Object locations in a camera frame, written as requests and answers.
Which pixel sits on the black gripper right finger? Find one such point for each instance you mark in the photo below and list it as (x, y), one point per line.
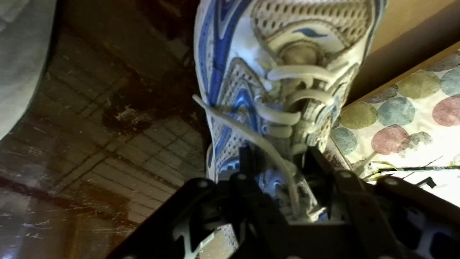
(324, 170)

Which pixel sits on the grey felt slipper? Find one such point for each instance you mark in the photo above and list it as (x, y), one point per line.
(22, 58)

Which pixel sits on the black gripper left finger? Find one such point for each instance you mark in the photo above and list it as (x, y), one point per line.
(252, 170)

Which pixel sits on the grey blue sneaker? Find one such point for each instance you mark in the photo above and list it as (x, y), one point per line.
(288, 72)

